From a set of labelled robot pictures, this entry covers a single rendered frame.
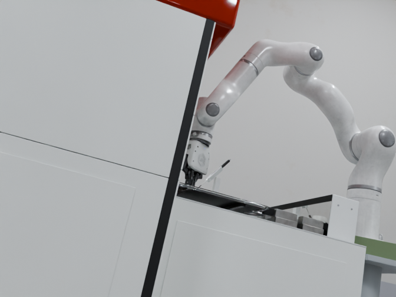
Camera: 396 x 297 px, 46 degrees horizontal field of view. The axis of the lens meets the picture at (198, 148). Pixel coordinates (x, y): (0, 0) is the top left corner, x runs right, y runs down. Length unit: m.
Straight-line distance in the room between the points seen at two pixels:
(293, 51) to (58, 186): 1.07
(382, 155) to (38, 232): 1.22
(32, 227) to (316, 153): 2.75
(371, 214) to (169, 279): 0.83
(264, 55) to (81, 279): 1.10
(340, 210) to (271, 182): 1.88
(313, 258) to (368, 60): 2.75
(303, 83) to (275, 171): 1.59
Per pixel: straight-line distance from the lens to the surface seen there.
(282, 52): 1.77
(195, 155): 1.56
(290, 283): 1.33
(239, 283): 1.27
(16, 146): 1.00
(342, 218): 1.49
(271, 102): 3.50
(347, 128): 1.86
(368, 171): 1.78
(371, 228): 1.75
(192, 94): 1.08
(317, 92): 1.81
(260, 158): 3.36
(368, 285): 1.71
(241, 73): 1.69
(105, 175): 0.99
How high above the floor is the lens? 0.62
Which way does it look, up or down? 16 degrees up
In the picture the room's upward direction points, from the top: 13 degrees clockwise
